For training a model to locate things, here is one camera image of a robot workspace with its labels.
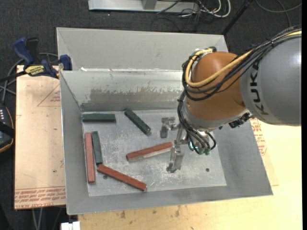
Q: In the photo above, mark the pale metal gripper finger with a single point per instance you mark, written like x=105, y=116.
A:
x=175, y=160
x=164, y=128

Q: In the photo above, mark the dark green flat block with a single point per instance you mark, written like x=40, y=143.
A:
x=97, y=148
x=98, y=118
x=137, y=121

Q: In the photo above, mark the grey metal bin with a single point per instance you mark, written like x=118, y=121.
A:
x=148, y=176

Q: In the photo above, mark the red-brown flat block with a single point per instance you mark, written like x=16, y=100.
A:
x=121, y=177
x=89, y=157
x=148, y=151

